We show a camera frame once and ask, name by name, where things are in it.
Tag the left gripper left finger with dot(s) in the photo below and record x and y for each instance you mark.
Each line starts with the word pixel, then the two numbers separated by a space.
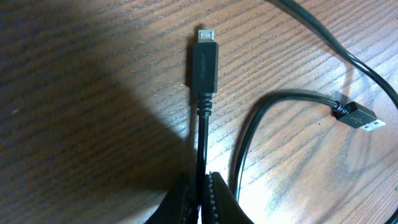
pixel 180 204

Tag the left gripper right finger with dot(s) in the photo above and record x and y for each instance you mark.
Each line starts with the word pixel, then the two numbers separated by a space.
pixel 218 205

